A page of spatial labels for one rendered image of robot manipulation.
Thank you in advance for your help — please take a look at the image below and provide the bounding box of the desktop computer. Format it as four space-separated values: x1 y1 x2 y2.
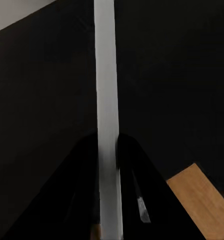
121 197 151 240

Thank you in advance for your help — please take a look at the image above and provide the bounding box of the pen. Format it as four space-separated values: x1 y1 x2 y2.
94 0 124 240

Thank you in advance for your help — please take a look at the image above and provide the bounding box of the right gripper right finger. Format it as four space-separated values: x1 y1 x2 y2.
119 133 206 240

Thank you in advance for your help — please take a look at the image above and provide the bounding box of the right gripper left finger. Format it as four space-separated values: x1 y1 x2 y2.
2 133 98 240

